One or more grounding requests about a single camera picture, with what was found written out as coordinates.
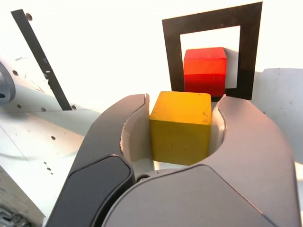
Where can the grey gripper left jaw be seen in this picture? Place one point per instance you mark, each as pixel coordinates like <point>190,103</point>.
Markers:
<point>99,165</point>

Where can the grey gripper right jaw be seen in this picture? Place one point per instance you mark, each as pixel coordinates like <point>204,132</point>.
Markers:
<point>236,177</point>

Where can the yellow cube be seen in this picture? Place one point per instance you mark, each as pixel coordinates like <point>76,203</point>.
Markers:
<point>180,132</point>

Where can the red cube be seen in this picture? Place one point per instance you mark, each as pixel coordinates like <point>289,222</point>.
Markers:
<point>204,71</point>

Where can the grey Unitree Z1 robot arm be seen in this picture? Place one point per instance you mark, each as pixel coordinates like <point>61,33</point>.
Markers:
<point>4,82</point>

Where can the black tape square outline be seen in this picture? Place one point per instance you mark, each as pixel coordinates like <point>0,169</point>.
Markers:
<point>172,47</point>

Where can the black tape strip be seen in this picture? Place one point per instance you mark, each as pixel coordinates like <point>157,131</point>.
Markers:
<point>35,49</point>

